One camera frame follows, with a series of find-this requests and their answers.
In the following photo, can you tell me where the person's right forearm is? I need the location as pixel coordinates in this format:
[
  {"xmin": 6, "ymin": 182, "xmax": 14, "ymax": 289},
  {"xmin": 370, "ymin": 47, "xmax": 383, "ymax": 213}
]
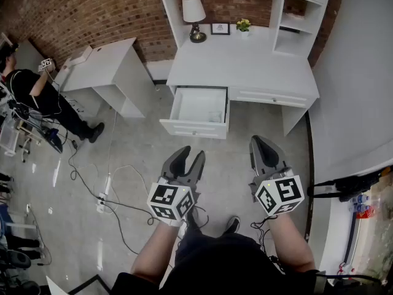
[{"xmin": 267, "ymin": 213, "xmax": 317, "ymax": 273}]

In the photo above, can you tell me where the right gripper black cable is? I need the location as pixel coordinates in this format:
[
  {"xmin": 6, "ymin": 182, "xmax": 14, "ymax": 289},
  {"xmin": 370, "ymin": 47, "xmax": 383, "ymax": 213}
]
[{"xmin": 250, "ymin": 215, "xmax": 277, "ymax": 254}]

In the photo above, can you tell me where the person's left forearm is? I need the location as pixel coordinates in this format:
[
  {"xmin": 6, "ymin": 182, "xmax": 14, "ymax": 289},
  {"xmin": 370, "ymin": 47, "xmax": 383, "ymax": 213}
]
[{"xmin": 130, "ymin": 218, "xmax": 185, "ymax": 284}]

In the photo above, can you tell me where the yellow flower pot plant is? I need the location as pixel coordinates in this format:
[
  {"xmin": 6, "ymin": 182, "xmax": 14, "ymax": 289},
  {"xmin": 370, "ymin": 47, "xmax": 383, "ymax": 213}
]
[{"xmin": 235, "ymin": 18, "xmax": 252, "ymax": 39}]

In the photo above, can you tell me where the white power strip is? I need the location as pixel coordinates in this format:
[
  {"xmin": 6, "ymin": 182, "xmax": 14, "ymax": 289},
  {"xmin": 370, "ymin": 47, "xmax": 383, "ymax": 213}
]
[{"xmin": 96, "ymin": 192, "xmax": 107, "ymax": 214}]

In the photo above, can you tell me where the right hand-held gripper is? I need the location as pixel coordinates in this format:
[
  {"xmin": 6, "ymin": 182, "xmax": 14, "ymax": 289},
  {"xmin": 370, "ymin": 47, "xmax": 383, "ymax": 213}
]
[{"xmin": 249, "ymin": 135, "xmax": 305, "ymax": 217}]

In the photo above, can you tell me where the black picture frame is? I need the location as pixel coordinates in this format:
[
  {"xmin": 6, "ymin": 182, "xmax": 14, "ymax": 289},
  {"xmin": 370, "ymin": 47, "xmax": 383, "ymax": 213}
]
[{"xmin": 210, "ymin": 22, "xmax": 231, "ymax": 36}]

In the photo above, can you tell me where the white flat box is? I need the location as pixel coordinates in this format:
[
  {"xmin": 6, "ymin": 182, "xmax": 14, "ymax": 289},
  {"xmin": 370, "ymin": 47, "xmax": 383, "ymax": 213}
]
[{"xmin": 63, "ymin": 45, "xmax": 93, "ymax": 70}]

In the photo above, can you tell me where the person's right dark shoe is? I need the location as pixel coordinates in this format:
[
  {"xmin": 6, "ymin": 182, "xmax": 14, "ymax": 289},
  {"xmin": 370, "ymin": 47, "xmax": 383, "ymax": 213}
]
[{"xmin": 225, "ymin": 216, "xmax": 241, "ymax": 235}]

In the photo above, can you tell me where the group of water bottles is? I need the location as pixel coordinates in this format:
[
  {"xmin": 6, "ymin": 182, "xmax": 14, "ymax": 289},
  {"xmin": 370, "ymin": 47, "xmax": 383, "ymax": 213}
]
[{"xmin": 348, "ymin": 194, "xmax": 371, "ymax": 213}]

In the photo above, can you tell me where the white shade table lamp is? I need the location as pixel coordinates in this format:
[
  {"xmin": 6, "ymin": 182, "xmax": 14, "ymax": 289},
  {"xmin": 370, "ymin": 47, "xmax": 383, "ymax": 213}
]
[{"xmin": 181, "ymin": 0, "xmax": 208, "ymax": 44}]

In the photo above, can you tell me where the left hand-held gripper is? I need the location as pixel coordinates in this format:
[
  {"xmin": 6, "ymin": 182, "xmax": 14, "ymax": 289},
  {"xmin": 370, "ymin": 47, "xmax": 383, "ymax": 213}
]
[{"xmin": 146, "ymin": 145, "xmax": 206, "ymax": 227}]

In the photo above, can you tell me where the person's dark clothed body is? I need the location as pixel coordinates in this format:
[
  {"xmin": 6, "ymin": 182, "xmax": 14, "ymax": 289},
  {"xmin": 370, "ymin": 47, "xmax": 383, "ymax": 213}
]
[{"xmin": 110, "ymin": 232, "xmax": 326, "ymax": 295}]

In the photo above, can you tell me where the white side cabinet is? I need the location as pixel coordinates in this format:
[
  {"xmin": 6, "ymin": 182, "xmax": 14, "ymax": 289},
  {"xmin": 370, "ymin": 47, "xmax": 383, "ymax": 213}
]
[{"xmin": 52, "ymin": 37, "xmax": 156, "ymax": 119}]

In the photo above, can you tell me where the black floor cable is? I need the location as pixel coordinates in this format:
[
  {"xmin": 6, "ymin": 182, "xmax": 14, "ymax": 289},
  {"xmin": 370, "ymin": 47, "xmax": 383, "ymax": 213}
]
[{"xmin": 69, "ymin": 140, "xmax": 160, "ymax": 254}]

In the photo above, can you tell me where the black strapped bag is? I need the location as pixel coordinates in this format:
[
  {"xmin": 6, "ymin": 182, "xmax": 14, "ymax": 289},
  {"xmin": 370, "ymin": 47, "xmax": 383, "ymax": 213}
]
[{"xmin": 306, "ymin": 173, "xmax": 384, "ymax": 202}]

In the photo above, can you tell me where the white desk with hutch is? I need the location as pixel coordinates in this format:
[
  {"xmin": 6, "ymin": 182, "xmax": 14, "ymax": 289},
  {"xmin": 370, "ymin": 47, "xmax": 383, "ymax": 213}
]
[{"xmin": 155, "ymin": 0, "xmax": 334, "ymax": 138}]

